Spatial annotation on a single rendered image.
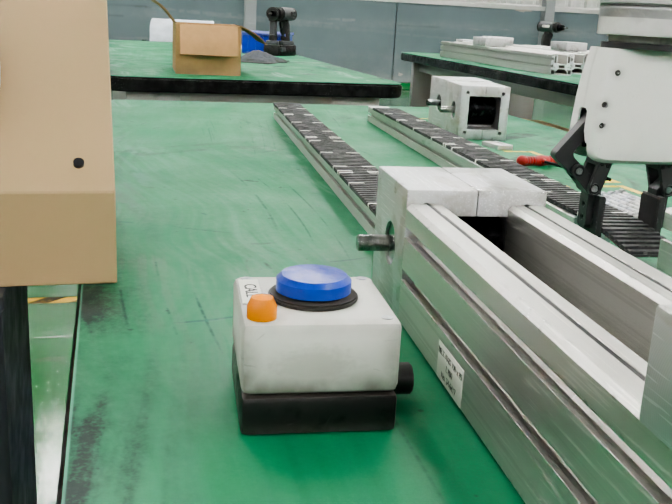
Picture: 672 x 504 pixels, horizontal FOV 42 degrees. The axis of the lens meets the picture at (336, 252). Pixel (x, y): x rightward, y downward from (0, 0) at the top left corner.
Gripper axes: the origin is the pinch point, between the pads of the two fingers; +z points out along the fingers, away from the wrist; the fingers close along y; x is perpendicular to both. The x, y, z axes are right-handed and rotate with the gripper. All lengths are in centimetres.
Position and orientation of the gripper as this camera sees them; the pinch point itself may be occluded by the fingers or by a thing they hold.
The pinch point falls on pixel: (621, 216)
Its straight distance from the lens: 83.5
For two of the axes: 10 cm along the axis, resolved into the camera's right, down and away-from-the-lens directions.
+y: -9.8, 0.0, -1.8
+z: -0.5, 9.6, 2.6
